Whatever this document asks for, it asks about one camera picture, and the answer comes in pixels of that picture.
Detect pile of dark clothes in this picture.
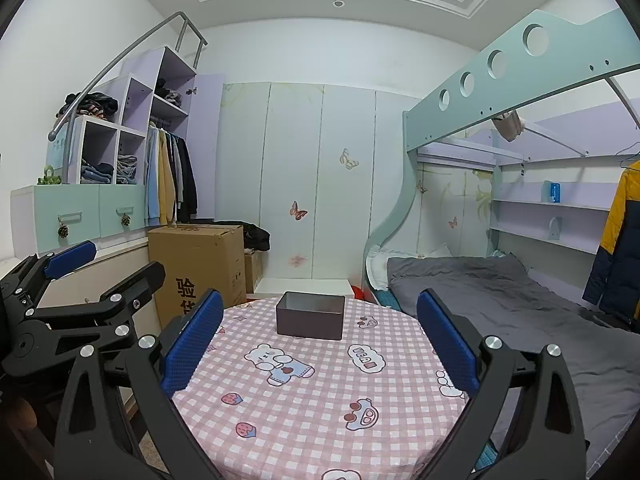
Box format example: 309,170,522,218
56,91,120,120

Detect pink checked cartoon tablecloth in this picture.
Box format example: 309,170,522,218
170,296,474,480

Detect purple stair shelf unit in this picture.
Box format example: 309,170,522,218
47,46,226,222

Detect purple wall shelves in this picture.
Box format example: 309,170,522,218
489,194,614,256

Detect grey rectangular box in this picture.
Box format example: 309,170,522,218
275,291,347,342

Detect grey bed blanket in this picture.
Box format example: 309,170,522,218
386,253,640,477

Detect folded blue jeans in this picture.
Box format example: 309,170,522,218
80,160,117,185

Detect small cardboard box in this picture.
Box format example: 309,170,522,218
244,250,265,295

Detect white low bench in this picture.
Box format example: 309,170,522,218
253,277,354,302

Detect wire clothes hanger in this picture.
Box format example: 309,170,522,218
617,142,640,172

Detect yellow and navy jacket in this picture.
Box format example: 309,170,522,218
582,160,640,334

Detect folded grey clothes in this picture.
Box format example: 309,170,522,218
117,154,139,185

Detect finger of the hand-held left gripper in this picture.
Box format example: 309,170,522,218
0,240,97,308
22,260,166,348

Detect white pillow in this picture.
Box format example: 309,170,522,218
366,244,452,292

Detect dark clothes in cubby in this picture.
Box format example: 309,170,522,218
153,77,184,106

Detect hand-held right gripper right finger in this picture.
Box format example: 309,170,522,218
416,289,587,480

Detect large cardboard box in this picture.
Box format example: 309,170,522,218
147,224,248,329

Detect white wardrobe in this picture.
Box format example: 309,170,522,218
215,82,426,282

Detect grey metal handrail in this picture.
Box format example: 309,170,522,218
48,11,209,184

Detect black bag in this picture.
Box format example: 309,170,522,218
242,223,271,254

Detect mint green bunk bed frame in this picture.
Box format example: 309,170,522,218
362,9,640,307

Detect beige hanging bag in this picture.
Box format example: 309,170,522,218
491,111,527,142

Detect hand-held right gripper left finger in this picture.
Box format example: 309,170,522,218
54,289,225,480

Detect mint green drawer cabinet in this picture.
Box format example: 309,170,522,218
11,183,151,257

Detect row of hanging clothes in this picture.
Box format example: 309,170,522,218
144,125,199,227

